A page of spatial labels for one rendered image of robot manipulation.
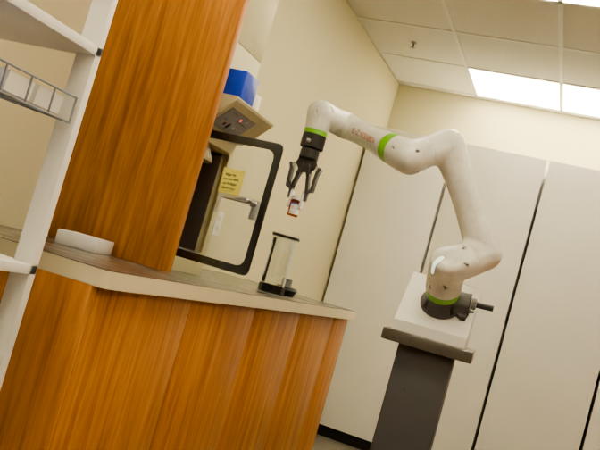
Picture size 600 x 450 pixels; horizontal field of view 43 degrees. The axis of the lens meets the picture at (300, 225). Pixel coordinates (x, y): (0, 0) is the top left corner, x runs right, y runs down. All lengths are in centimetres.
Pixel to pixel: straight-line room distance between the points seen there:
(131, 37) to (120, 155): 38
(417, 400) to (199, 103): 128
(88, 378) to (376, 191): 389
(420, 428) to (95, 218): 132
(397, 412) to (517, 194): 274
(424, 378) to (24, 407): 150
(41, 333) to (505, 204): 397
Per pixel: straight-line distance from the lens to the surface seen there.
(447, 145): 276
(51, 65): 253
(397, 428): 283
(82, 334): 170
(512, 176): 531
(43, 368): 174
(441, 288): 275
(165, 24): 249
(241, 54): 262
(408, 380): 281
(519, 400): 521
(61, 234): 224
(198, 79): 237
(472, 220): 279
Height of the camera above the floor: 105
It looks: 3 degrees up
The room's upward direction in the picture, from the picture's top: 16 degrees clockwise
